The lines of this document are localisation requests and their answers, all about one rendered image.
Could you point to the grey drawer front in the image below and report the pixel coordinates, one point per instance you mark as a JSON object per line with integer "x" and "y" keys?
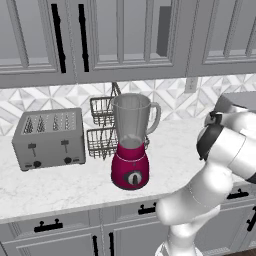
{"x": 73, "y": 218}
{"x": 130, "y": 208}
{"x": 248, "y": 193}

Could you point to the silver four-slot toaster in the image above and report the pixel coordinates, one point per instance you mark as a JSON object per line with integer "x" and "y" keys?
{"x": 50, "y": 146}

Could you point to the grey wall cupboard door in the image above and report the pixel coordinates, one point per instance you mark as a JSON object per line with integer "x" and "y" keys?
{"x": 133, "y": 33}
{"x": 30, "y": 36}
{"x": 226, "y": 33}

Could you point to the grey base cupboard door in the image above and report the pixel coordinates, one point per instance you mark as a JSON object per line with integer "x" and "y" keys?
{"x": 50, "y": 245}
{"x": 140, "y": 238}
{"x": 230, "y": 230}

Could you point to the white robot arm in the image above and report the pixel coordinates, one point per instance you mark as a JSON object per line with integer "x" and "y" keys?
{"x": 206, "y": 186}

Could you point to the magenta blender with glass jar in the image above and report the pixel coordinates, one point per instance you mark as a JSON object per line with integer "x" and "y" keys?
{"x": 130, "y": 166}

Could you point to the white wall socket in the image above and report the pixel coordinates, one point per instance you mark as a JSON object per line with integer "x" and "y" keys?
{"x": 191, "y": 84}

